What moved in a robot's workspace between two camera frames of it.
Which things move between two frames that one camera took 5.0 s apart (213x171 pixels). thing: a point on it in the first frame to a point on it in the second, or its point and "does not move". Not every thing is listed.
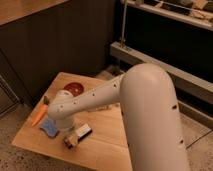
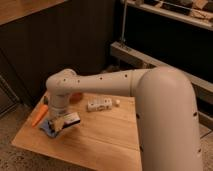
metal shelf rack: [177, 36] does not move
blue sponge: [49, 126] does not move
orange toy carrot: [42, 111] does not move
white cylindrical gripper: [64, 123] to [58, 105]
